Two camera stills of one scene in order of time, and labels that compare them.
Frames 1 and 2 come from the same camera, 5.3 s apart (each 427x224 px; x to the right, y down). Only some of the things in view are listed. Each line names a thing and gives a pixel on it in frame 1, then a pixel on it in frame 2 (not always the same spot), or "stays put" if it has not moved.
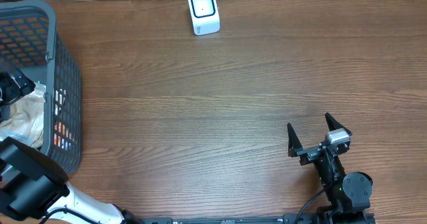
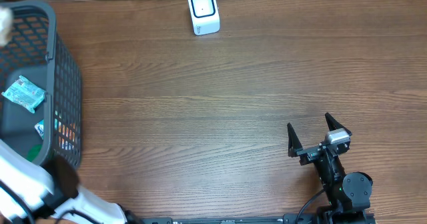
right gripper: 309,154 stays put
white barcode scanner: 204,11 stays put
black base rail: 288,219 stays put
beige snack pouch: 25,122 -> 5,22
